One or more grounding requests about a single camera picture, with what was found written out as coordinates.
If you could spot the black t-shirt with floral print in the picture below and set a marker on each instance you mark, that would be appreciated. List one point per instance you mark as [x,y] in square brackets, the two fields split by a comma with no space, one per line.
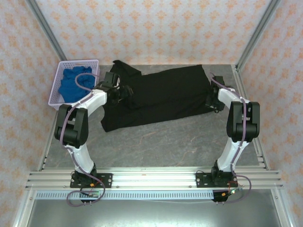
[165,94]

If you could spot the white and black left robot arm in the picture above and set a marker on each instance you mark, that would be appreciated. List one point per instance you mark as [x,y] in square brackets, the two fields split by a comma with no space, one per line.
[80,127]

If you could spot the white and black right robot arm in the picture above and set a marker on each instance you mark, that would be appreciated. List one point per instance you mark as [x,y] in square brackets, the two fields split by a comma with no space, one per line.
[251,118]

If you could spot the blue crumpled cloth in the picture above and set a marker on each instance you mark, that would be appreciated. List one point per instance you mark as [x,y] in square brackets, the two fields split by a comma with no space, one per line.
[69,87]

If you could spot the lavender plastic basket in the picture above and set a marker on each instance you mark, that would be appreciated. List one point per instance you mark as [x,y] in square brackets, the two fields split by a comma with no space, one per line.
[54,94]

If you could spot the small green circuit board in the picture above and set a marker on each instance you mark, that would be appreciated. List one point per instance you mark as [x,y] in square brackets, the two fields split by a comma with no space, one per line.
[233,191]
[91,194]

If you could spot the steel sheet lower panel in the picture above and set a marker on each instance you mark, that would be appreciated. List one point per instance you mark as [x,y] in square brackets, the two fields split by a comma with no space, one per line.
[154,214]

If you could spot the aluminium frame post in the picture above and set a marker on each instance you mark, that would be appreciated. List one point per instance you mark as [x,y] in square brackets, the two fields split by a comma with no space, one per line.
[47,30]
[256,33]

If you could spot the aluminium table side rail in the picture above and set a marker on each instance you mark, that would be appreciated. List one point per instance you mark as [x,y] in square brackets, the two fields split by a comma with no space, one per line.
[261,156]
[48,144]

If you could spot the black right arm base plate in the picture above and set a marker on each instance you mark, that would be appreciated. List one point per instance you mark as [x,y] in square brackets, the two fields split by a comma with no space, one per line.
[202,179]

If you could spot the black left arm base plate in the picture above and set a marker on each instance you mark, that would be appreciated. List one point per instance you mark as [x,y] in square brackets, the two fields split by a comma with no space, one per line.
[106,179]

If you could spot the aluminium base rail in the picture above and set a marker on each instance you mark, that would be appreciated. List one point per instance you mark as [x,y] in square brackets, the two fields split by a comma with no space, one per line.
[154,177]

